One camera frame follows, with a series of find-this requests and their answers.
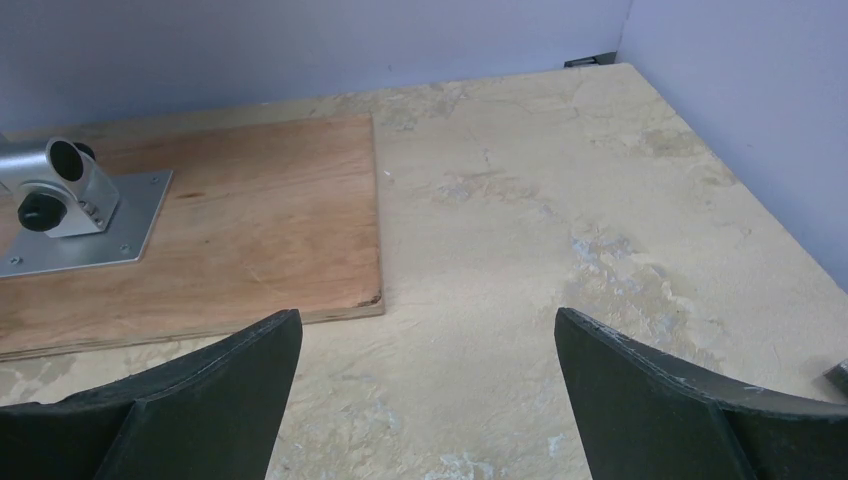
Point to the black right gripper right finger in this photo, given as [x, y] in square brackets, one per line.
[642, 413]

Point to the brown plywood board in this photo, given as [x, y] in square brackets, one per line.
[257, 219]

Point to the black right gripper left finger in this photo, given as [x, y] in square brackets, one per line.
[213, 413]

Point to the metal stand base bracket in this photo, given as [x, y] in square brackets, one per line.
[70, 213]

